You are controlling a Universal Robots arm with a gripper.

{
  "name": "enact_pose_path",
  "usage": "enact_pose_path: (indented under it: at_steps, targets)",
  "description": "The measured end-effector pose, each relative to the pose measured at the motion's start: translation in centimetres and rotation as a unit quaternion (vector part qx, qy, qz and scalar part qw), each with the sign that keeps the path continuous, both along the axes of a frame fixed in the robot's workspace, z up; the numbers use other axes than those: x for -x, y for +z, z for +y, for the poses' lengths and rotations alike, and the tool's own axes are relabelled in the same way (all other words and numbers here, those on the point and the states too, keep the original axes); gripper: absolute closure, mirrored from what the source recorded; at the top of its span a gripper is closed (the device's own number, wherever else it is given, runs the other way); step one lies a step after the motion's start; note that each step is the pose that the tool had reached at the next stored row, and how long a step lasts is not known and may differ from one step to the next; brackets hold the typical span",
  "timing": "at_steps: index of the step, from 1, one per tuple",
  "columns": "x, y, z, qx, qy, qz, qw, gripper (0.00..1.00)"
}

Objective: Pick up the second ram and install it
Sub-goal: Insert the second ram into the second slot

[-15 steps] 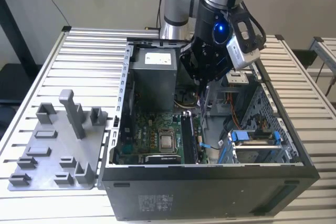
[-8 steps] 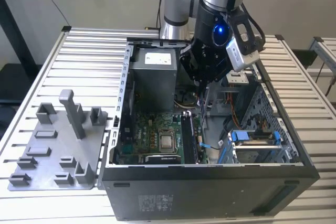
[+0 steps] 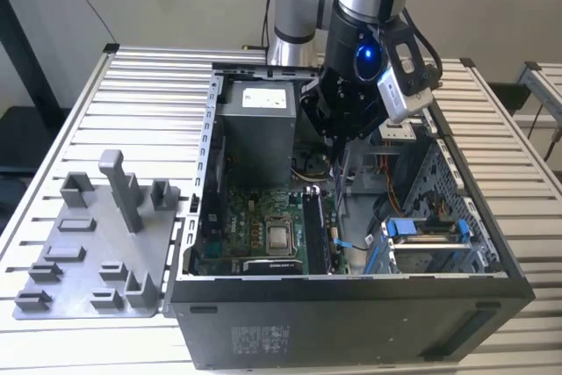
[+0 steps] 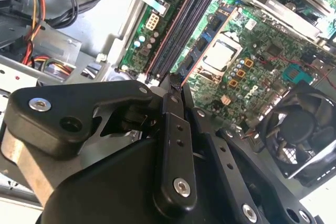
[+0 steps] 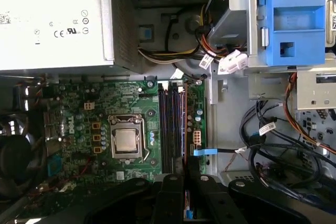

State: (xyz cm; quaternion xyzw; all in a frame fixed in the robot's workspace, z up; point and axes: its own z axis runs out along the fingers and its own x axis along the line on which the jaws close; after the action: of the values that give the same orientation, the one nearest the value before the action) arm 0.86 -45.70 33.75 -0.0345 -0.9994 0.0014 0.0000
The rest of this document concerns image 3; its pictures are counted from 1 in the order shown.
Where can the silver CPU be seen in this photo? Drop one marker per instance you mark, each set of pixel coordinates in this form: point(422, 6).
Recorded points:
point(279, 239)

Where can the grey power supply unit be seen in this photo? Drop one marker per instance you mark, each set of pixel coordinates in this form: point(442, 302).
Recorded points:
point(254, 142)

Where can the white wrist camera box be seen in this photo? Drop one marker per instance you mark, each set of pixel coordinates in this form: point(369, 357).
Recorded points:
point(401, 98)

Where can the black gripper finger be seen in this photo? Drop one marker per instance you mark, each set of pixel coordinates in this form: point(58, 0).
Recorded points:
point(366, 127)
point(314, 107)

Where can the black graphics card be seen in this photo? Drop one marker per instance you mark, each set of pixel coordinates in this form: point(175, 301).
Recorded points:
point(272, 266)

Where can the grey metal drive cage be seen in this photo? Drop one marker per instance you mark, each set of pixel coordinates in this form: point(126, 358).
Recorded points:
point(397, 131)

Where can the blue disk carrier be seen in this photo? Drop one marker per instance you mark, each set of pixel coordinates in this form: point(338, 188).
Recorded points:
point(400, 228)

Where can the grey parts rack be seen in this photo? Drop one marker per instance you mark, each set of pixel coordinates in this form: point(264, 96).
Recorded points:
point(101, 234)

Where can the black PC case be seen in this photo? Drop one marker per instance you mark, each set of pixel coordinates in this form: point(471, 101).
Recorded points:
point(307, 326)

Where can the metal slat side table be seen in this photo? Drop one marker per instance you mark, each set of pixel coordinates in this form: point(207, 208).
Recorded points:
point(549, 85)

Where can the green motherboard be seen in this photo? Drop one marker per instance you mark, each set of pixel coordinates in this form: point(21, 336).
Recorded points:
point(285, 204)

